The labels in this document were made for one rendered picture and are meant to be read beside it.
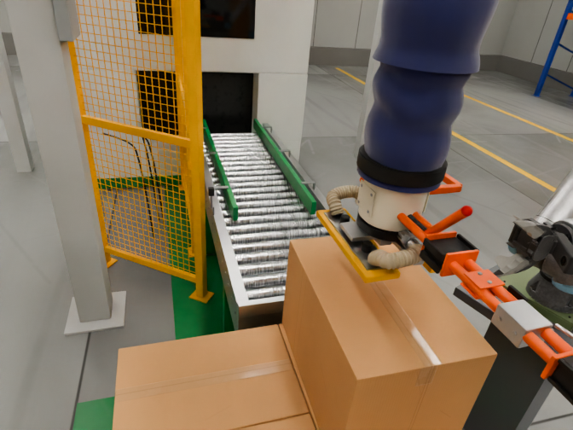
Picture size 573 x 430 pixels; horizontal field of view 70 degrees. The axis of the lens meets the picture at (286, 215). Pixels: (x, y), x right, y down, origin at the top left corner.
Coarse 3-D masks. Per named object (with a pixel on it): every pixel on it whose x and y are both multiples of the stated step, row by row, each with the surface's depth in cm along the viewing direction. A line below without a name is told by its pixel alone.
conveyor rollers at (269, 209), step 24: (216, 144) 330; (240, 144) 335; (240, 168) 295; (264, 168) 300; (216, 192) 259; (240, 192) 264; (264, 192) 268; (288, 192) 266; (240, 216) 241; (264, 216) 237; (288, 216) 240; (312, 216) 244; (240, 240) 216; (264, 240) 221; (288, 240) 217; (264, 264) 197; (264, 288) 182
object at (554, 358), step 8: (568, 352) 65; (552, 360) 65; (560, 360) 64; (568, 360) 64; (552, 368) 65; (560, 368) 65; (568, 368) 63; (544, 376) 66; (552, 376) 66; (560, 376) 65; (568, 376) 64; (552, 384) 66; (560, 384) 65; (568, 384) 64; (560, 392) 64; (568, 392) 64; (568, 400) 63
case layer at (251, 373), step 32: (128, 352) 147; (160, 352) 148; (192, 352) 149; (224, 352) 150; (256, 352) 151; (288, 352) 153; (128, 384) 136; (160, 384) 136; (192, 384) 137; (224, 384) 138; (256, 384) 139; (288, 384) 140; (128, 416) 126; (160, 416) 127; (192, 416) 127; (224, 416) 128; (256, 416) 129; (288, 416) 130
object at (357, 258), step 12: (324, 216) 125; (336, 216) 124; (348, 216) 120; (336, 228) 118; (336, 240) 115; (348, 240) 113; (372, 240) 115; (348, 252) 109; (360, 252) 109; (360, 264) 104; (372, 276) 101; (384, 276) 102; (396, 276) 103
